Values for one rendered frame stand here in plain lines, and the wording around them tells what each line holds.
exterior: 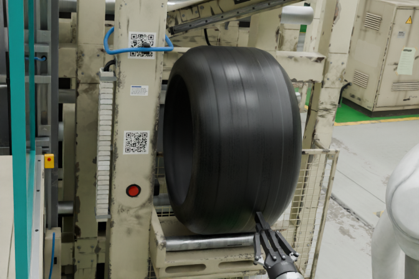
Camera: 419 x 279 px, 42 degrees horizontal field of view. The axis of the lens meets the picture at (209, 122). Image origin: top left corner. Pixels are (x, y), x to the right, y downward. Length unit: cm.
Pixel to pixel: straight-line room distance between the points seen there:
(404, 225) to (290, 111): 75
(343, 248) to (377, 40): 305
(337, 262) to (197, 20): 200
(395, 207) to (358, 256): 274
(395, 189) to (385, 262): 39
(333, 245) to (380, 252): 244
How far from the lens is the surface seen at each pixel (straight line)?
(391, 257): 123
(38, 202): 120
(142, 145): 163
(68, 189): 253
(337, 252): 359
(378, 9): 617
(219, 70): 155
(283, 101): 155
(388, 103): 633
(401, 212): 87
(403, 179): 87
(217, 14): 198
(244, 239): 179
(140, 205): 172
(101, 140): 162
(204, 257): 176
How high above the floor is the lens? 185
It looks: 20 degrees down
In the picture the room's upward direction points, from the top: 6 degrees clockwise
